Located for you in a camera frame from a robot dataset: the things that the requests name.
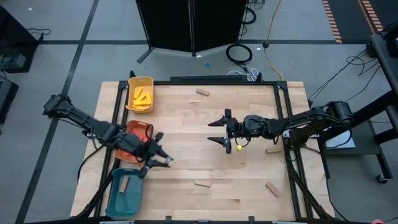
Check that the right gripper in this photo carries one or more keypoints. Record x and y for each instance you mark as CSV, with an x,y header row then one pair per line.
x,y
239,129

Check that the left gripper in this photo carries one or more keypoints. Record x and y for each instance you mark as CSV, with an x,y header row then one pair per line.
x,y
140,149

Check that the red wooden block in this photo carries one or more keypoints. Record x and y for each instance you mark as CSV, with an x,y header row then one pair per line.
x,y
136,130
144,136

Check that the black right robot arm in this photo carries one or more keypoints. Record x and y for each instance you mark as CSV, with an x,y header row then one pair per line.
x,y
298,123

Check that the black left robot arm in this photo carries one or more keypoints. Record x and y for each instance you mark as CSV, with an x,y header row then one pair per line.
x,y
93,126

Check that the yellow tag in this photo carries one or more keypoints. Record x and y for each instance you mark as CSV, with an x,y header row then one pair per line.
x,y
238,147

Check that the orange plastic bin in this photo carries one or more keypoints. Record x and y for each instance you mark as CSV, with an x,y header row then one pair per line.
x,y
122,156

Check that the teal plastic bin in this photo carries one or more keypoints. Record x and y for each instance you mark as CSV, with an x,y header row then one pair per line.
x,y
130,202

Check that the black long bar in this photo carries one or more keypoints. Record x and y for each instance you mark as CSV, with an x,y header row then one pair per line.
x,y
208,78

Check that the yellow plastic bin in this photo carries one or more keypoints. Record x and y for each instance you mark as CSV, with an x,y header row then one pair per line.
x,y
141,81

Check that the black folding partition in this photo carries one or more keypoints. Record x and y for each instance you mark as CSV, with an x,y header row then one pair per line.
x,y
168,25

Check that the silver laptop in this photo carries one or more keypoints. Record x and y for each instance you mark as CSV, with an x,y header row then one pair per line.
x,y
342,141

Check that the black box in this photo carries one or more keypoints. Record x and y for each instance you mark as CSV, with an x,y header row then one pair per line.
x,y
7,96

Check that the black equipment stand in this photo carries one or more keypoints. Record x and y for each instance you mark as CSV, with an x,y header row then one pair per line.
x,y
382,62

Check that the red round object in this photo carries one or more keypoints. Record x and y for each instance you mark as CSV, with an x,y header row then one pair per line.
x,y
377,222

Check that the black desk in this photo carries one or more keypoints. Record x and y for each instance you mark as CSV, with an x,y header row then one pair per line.
x,y
15,34

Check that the black metal table frame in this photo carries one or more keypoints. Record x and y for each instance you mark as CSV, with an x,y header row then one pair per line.
x,y
217,83

